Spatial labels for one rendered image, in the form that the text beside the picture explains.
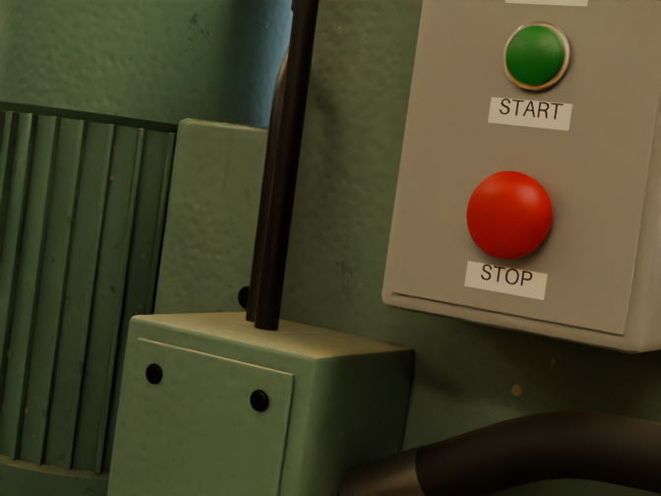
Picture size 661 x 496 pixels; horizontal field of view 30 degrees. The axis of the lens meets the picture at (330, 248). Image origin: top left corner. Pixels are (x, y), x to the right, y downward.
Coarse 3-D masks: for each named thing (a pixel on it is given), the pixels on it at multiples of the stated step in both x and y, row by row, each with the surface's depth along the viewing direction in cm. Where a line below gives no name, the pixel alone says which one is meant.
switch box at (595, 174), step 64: (448, 0) 44; (640, 0) 41; (448, 64) 44; (576, 64) 42; (640, 64) 40; (448, 128) 44; (512, 128) 43; (576, 128) 42; (640, 128) 40; (448, 192) 44; (576, 192) 42; (640, 192) 40; (448, 256) 44; (576, 256) 41; (640, 256) 40; (512, 320) 43; (576, 320) 41; (640, 320) 41
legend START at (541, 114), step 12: (492, 108) 43; (504, 108) 43; (516, 108) 43; (528, 108) 42; (540, 108) 42; (552, 108) 42; (564, 108) 42; (492, 120) 43; (504, 120) 43; (516, 120) 43; (528, 120) 42; (540, 120) 42; (552, 120) 42; (564, 120) 42
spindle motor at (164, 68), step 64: (0, 0) 70; (64, 0) 65; (128, 0) 65; (192, 0) 65; (256, 0) 67; (0, 64) 68; (64, 64) 65; (128, 64) 65; (192, 64) 66; (256, 64) 68; (0, 128) 68; (64, 128) 66; (128, 128) 65; (0, 192) 67; (64, 192) 66; (128, 192) 66; (0, 256) 68; (64, 256) 65; (128, 256) 66; (0, 320) 68; (64, 320) 66; (128, 320) 66; (0, 384) 67; (64, 384) 66; (0, 448) 67; (64, 448) 66
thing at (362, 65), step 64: (320, 0) 54; (384, 0) 53; (320, 64) 54; (384, 64) 52; (320, 128) 54; (384, 128) 52; (320, 192) 54; (384, 192) 52; (320, 256) 54; (384, 256) 52; (320, 320) 54; (384, 320) 52; (448, 320) 51; (448, 384) 51; (512, 384) 49; (576, 384) 48; (640, 384) 46
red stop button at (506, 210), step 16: (496, 176) 42; (512, 176) 42; (528, 176) 42; (480, 192) 42; (496, 192) 42; (512, 192) 42; (528, 192) 41; (544, 192) 42; (480, 208) 42; (496, 208) 42; (512, 208) 42; (528, 208) 41; (544, 208) 41; (480, 224) 42; (496, 224) 42; (512, 224) 42; (528, 224) 41; (544, 224) 41; (480, 240) 42; (496, 240) 42; (512, 240) 42; (528, 240) 41; (496, 256) 42; (512, 256) 42
